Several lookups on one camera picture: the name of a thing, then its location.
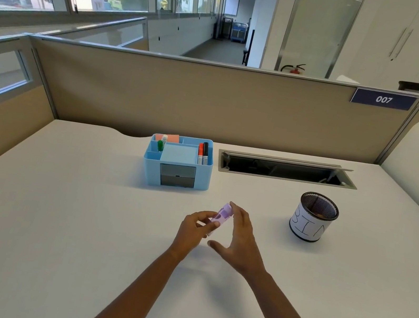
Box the blue number sign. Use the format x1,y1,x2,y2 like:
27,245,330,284
350,86,419,114

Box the white cabinet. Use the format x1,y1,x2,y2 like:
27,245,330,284
329,0,419,95

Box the beige desk partition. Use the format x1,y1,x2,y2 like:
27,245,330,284
0,24,419,269

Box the blue note pad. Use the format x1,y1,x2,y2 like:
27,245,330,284
160,141,200,167

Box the red fire extinguisher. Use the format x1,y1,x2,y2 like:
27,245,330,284
280,60,307,76

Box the purple glue stick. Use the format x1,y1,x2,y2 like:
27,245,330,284
206,201,235,240

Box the desk cable tray opening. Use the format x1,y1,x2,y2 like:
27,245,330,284
216,146,360,195

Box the person's left hand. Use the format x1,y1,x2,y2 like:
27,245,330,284
168,205,223,265

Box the person's right hand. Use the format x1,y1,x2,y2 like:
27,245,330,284
202,199,278,282

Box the blue desk organizer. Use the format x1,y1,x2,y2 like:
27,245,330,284
139,129,218,196

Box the person's left forearm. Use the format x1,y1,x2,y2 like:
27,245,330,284
82,235,184,318

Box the frosted glass door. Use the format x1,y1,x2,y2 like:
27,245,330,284
274,0,367,84

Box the black mesh pen cup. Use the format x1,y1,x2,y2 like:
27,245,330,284
286,189,342,247

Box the orange sticky note pad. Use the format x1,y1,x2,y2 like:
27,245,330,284
155,131,181,145

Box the blue cart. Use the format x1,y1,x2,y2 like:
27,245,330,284
230,21,250,44

